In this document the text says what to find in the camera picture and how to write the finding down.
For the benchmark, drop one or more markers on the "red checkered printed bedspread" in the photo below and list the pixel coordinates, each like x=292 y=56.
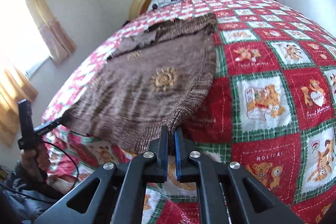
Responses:
x=262 y=69

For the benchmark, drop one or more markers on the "person's left hand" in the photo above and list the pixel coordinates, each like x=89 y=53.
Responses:
x=35 y=161

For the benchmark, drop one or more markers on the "brown knitted sweater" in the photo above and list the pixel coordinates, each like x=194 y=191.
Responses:
x=147 y=82

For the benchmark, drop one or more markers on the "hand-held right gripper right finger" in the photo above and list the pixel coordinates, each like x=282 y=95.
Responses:
x=178 y=155

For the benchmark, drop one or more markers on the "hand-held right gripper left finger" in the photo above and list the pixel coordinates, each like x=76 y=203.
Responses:
x=160 y=161

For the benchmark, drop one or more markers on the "yellow curtain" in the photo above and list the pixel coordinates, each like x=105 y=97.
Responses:
x=50 y=22
x=13 y=108

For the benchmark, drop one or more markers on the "person's left forearm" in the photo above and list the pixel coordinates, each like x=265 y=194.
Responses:
x=26 y=203

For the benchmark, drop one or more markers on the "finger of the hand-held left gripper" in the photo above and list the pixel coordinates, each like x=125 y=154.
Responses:
x=52 y=125

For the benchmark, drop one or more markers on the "large side window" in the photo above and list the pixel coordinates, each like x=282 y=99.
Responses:
x=21 y=35

